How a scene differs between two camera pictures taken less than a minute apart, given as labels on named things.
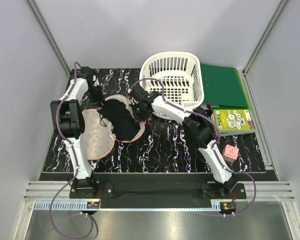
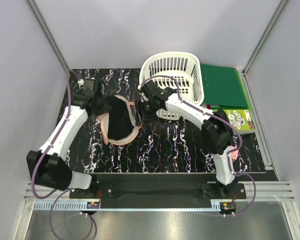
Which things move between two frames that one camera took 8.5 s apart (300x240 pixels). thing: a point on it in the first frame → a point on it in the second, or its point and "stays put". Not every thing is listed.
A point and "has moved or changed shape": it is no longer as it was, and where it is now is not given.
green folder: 224,88 stays put
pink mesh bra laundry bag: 100,140 has moved or changed shape
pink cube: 230,153 stays put
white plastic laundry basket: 177,76 stays put
